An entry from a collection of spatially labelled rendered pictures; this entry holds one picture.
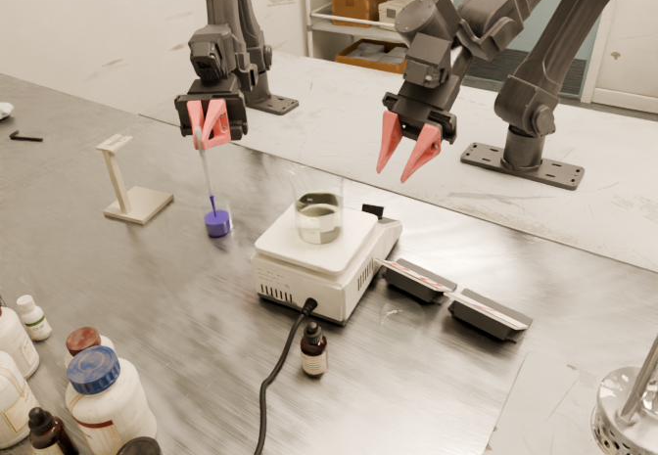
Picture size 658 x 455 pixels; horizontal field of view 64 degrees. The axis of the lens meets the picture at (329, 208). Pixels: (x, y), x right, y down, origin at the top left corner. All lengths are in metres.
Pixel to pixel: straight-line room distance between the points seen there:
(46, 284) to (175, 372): 0.27
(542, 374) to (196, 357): 0.38
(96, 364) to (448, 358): 0.37
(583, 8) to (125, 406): 0.79
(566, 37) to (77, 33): 1.66
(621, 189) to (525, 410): 0.49
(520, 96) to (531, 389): 0.46
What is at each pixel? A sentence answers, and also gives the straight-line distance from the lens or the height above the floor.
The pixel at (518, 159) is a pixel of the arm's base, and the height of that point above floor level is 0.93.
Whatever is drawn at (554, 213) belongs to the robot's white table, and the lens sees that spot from 0.88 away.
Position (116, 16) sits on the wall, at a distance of 2.22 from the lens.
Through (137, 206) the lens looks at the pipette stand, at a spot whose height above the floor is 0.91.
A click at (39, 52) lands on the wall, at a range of 2.07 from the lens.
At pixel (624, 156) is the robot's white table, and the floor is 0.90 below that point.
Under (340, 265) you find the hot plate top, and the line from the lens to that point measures 0.60.
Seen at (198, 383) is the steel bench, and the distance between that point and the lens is 0.63.
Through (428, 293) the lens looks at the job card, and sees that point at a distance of 0.67.
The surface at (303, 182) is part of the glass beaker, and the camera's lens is 0.64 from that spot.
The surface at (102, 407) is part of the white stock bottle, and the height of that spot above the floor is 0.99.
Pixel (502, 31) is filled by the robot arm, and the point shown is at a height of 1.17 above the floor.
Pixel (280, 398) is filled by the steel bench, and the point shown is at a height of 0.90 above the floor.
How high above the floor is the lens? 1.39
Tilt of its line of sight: 35 degrees down
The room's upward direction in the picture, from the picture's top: 3 degrees counter-clockwise
